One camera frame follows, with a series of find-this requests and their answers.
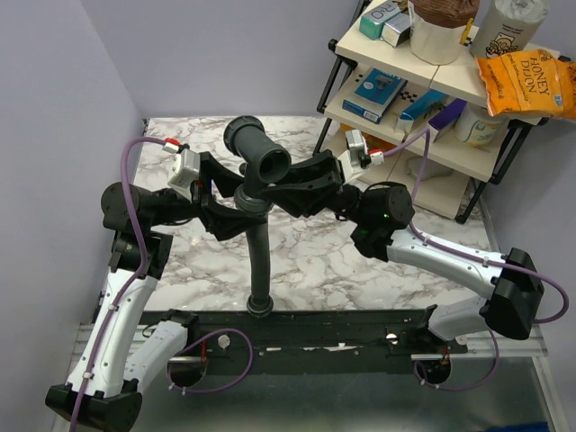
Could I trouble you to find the orange honey dijon chip bag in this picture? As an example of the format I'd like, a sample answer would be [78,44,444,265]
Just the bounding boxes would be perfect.
[476,49,575,121]

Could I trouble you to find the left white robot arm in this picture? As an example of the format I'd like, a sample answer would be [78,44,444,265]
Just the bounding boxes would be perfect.
[46,150,273,431]

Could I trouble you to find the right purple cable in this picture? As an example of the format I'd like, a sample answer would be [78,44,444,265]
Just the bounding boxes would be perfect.
[382,128,571,392]

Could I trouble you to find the grey T pipe fitting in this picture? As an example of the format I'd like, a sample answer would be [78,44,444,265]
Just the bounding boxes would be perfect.
[223,115,292,198]

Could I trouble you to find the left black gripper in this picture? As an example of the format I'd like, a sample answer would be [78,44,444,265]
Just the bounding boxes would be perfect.
[147,151,266,241]

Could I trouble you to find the teal green box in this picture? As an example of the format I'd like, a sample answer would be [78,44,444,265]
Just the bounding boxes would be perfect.
[359,1,401,41]

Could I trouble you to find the white round container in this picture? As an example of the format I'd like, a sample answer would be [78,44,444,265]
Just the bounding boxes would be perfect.
[454,103,508,146]

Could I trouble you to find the purple cable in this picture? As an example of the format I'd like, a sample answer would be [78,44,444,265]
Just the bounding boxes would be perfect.
[67,137,254,432]
[382,128,571,392]

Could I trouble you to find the purple white carton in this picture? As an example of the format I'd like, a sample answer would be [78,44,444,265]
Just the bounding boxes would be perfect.
[427,99,467,142]

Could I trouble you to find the white tub brown lid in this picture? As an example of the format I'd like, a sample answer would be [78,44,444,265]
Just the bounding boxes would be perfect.
[408,0,480,66]

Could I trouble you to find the orange snack bag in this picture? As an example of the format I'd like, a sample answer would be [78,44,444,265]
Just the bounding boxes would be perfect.
[339,123,395,159]

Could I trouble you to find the cream tiered shelf rack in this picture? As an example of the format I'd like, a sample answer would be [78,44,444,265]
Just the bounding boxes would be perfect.
[312,0,566,225]

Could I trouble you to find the blue product box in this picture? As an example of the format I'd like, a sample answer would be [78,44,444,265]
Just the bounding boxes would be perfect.
[342,68,408,124]

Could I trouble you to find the black corrugated hose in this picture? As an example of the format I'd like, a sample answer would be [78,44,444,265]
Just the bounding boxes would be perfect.
[233,186,275,319]

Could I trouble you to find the silver small box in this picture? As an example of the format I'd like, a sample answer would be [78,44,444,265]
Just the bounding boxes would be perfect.
[381,13,411,48]

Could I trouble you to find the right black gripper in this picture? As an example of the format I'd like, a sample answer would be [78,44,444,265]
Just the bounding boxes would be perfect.
[257,149,369,227]

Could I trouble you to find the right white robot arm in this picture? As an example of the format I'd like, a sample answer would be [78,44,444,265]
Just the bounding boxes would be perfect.
[262,150,545,353]

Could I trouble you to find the grey cylindrical canister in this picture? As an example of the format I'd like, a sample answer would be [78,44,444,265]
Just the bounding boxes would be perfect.
[470,0,551,59]

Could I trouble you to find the aluminium frame rail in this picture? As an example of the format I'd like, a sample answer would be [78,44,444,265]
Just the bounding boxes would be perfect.
[69,324,548,371]

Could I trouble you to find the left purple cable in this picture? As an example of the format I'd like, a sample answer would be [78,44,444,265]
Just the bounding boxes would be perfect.
[67,137,254,432]

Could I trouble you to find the blue white carton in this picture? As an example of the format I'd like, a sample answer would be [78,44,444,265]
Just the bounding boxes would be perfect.
[394,89,446,136]

